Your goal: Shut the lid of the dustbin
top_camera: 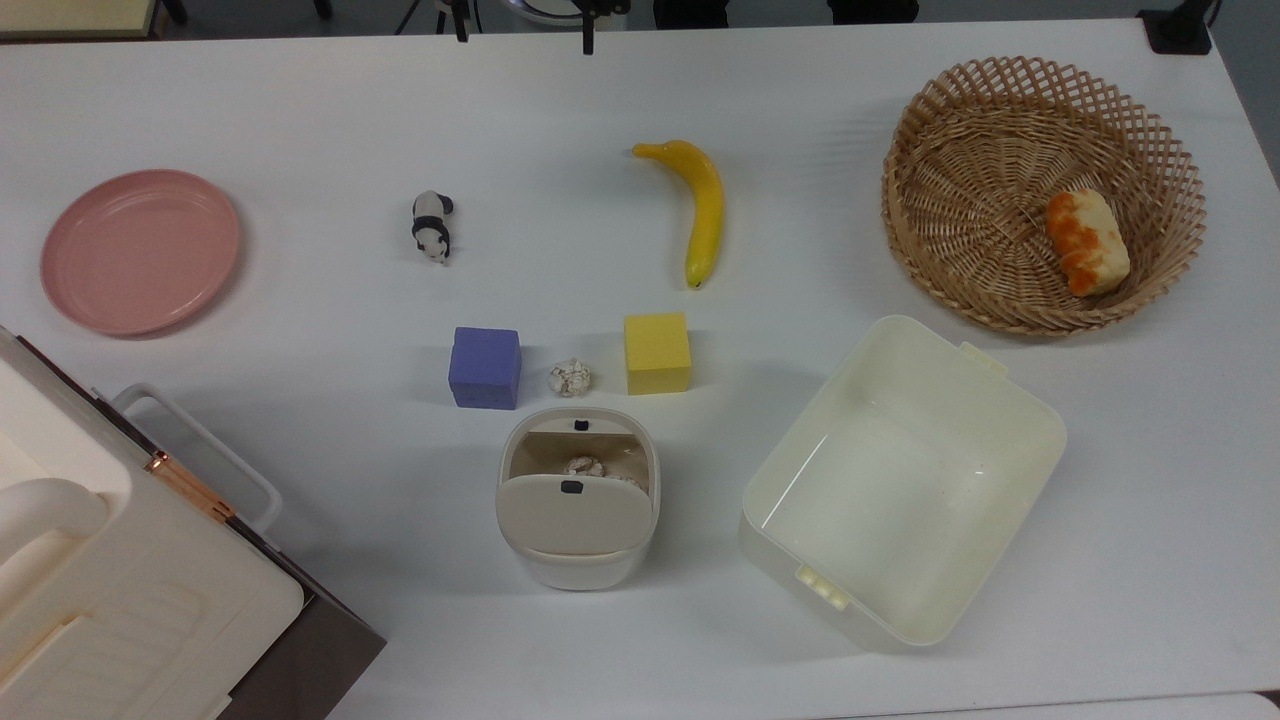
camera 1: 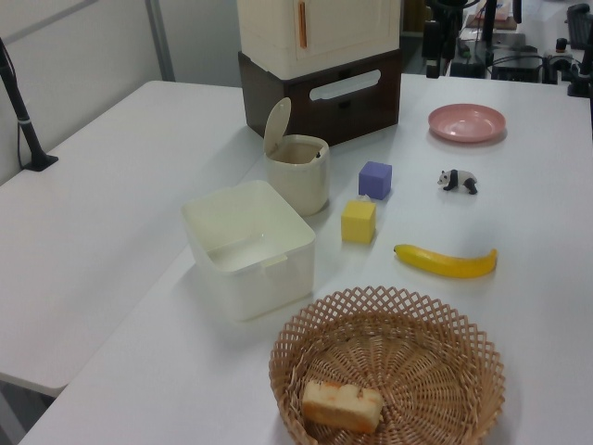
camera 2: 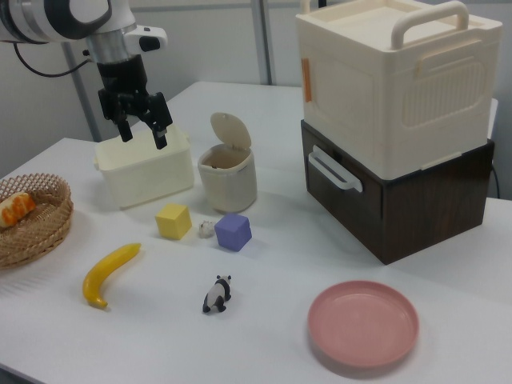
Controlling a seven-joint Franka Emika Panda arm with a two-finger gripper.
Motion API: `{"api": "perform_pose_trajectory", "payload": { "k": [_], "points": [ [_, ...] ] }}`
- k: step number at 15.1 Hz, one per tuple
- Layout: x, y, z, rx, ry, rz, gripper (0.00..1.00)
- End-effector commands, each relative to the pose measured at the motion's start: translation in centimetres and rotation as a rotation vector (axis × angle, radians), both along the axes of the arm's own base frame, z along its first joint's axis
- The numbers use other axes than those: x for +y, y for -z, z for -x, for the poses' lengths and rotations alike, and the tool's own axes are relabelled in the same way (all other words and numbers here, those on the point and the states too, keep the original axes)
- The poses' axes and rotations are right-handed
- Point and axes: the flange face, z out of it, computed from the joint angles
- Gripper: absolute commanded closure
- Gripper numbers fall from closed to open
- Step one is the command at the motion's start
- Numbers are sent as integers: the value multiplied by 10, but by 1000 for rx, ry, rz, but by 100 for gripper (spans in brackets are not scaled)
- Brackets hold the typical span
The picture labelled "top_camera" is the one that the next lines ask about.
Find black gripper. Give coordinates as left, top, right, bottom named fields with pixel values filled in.
left=572, top=0, right=633, bottom=56

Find beige dustbin flip lid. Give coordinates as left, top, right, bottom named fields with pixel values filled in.
left=497, top=472, right=656, bottom=557

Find beige desktop dustbin body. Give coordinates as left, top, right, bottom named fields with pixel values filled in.
left=495, top=405, right=661, bottom=592

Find black tripod legs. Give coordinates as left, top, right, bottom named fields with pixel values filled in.
left=395, top=0, right=473, bottom=43

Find yellow banana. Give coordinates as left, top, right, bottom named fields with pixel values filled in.
left=631, top=140, right=725, bottom=290

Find black white panda figurine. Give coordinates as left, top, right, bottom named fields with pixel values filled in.
left=411, top=190, right=456, bottom=266

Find yellow foam cube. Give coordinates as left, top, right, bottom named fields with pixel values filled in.
left=624, top=313, right=693, bottom=396

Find purple foam cube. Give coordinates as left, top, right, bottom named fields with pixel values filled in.
left=448, top=326, right=523, bottom=411

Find woven wicker basket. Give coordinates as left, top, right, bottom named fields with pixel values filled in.
left=881, top=56, right=1207, bottom=338

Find pink round plate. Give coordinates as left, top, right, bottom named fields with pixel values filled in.
left=40, top=168, right=241, bottom=338

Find wooden desk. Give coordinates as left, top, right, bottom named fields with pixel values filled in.
left=0, top=0, right=163, bottom=41

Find orange crusted bread piece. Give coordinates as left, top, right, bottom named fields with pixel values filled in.
left=1045, top=189, right=1132, bottom=298

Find cream open plastic container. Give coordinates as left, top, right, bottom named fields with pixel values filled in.
left=738, top=315, right=1069, bottom=656

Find black table clamp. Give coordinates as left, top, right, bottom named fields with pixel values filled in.
left=1138, top=0, right=1217, bottom=56

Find orange cabinet door strip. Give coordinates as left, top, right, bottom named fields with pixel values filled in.
left=143, top=450, right=238, bottom=523

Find cream plastic storage cabinet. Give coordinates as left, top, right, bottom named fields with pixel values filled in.
left=0, top=325, right=306, bottom=720

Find white drawer handle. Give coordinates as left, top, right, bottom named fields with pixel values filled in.
left=112, top=383, right=283, bottom=531

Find cream cabinet carry handle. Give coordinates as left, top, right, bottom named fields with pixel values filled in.
left=0, top=478, right=109, bottom=601

